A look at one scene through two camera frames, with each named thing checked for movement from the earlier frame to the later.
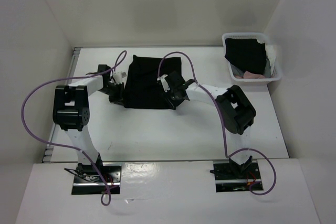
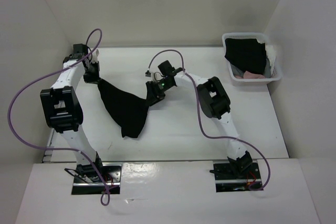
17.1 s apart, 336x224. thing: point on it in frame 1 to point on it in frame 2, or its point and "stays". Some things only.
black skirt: (142, 89) to (129, 112)
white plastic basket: (251, 57) stays
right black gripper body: (173, 98) to (159, 87)
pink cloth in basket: (249, 75) stays
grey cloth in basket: (240, 73) stays
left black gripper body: (114, 92) to (92, 75)
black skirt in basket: (249, 54) stays
